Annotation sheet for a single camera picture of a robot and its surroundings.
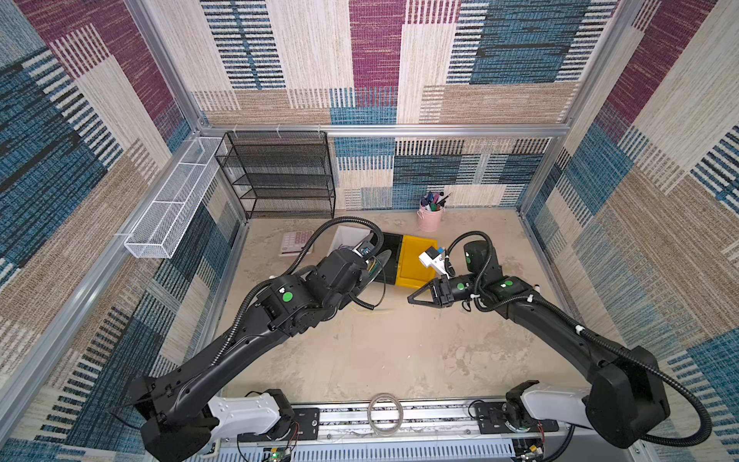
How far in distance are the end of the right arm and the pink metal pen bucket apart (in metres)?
0.44

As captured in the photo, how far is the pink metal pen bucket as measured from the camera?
110 centimetres

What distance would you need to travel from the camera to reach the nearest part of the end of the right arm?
651mm
